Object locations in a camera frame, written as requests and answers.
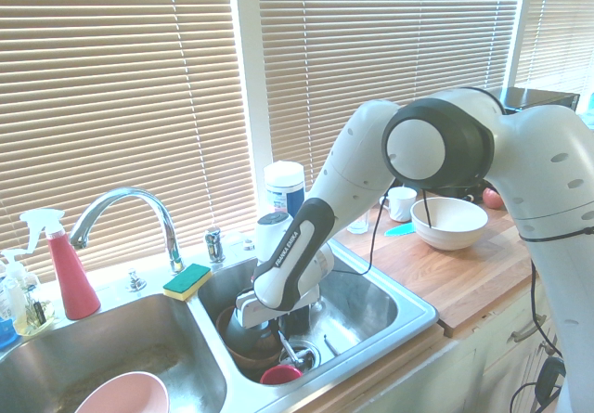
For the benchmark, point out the medium beige window blind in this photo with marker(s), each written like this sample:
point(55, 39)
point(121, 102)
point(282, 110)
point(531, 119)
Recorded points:
point(371, 37)

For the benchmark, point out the red spray bottle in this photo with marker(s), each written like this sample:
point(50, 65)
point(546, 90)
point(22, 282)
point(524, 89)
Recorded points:
point(74, 283)

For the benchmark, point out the black toaster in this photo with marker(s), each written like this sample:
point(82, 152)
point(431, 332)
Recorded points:
point(466, 191)

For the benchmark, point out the green yellow sponge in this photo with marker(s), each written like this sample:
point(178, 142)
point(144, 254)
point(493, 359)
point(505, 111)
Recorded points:
point(187, 282)

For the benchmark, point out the dark blue mug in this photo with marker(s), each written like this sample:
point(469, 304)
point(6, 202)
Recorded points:
point(294, 321)

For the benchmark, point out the clear drinking glass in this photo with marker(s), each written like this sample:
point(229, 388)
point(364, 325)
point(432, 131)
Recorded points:
point(358, 225)

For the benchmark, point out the brown wooden bowl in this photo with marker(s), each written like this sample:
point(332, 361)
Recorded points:
point(255, 361)

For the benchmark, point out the teal plastic utensil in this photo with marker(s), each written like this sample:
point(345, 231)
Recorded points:
point(399, 231)

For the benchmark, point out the wide beige window blind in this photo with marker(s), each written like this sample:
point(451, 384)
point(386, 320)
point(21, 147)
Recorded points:
point(116, 83)

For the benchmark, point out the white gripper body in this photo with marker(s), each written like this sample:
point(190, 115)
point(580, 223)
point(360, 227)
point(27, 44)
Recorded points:
point(264, 313)

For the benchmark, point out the cream ceramic bowl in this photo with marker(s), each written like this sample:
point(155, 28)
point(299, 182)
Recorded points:
point(445, 236)

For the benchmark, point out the narrow beige window blind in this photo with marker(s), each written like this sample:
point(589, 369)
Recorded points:
point(557, 28)

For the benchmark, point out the metal sink drain strainer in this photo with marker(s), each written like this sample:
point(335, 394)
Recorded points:
point(310, 353)

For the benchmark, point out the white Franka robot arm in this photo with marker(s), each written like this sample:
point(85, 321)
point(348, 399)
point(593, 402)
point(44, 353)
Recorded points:
point(547, 176)

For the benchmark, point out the black microwave oven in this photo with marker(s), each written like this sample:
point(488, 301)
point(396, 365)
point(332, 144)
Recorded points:
point(538, 101)

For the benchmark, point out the white sink hole cap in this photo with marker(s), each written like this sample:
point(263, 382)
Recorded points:
point(249, 245)

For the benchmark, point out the white blue wipes canister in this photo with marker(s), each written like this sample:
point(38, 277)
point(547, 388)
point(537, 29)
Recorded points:
point(278, 190)

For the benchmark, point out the pink plastic bowl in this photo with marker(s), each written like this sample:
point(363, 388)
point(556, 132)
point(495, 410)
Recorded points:
point(125, 394)

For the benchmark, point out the red apple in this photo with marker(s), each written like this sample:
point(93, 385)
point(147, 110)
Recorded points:
point(492, 197)

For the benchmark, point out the clear pump soap bottle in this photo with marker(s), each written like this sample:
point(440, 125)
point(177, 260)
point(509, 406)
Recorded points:
point(14, 287)

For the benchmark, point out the white coffee mug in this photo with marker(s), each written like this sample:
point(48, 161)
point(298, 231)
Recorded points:
point(401, 204)

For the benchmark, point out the red cup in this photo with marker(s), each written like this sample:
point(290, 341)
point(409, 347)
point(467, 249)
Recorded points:
point(280, 376)

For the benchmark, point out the chrome kitchen faucet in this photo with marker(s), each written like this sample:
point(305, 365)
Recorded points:
point(158, 204)

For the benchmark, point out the stainless steel double sink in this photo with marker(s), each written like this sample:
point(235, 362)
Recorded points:
point(366, 301)

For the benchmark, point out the glass dish with clutter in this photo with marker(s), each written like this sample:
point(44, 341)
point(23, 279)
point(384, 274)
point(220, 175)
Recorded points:
point(39, 313)

